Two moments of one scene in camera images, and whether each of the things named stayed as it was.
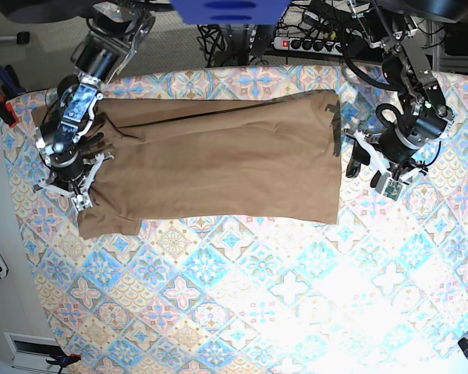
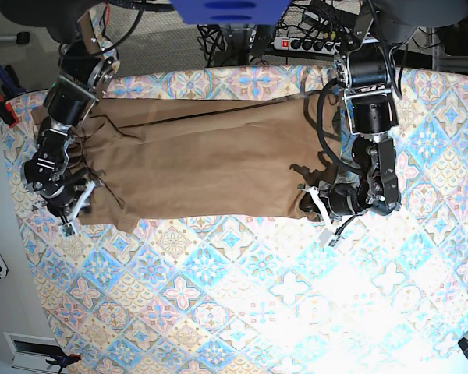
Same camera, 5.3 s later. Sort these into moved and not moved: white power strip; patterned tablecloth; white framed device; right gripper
Moved: right gripper
Not moved: white power strip; white framed device; patterned tablecloth
